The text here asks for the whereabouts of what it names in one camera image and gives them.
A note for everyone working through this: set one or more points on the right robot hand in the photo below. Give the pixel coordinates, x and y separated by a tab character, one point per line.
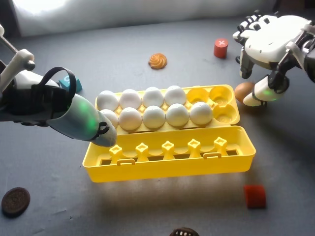
270	39

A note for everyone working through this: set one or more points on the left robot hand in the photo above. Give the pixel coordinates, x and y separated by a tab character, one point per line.
81	115

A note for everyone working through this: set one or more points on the yellow-brown toy egg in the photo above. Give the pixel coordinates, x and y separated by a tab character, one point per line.
242	92

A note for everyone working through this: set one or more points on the yellow plastic egg box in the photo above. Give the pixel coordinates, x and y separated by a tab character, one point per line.
172	167

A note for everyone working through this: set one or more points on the teal number cube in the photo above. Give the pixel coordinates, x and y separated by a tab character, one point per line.
78	86

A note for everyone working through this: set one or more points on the red cylinder with white cross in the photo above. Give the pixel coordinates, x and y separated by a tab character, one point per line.
220	49

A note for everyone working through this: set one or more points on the grey table cloth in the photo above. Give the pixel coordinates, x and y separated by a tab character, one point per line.
123	61

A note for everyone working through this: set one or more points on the orange swirl toy cookie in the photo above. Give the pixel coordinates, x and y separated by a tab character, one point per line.
158	61

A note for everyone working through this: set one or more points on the dark brown sandwich cookie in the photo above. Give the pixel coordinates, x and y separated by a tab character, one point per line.
15	202

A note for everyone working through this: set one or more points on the white backdrop sheet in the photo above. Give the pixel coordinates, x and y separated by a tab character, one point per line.
147	12

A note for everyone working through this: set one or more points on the chocolate toy cake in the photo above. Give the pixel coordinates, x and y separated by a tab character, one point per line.
184	232

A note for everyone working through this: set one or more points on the red rounded block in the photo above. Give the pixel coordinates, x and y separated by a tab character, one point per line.
254	196

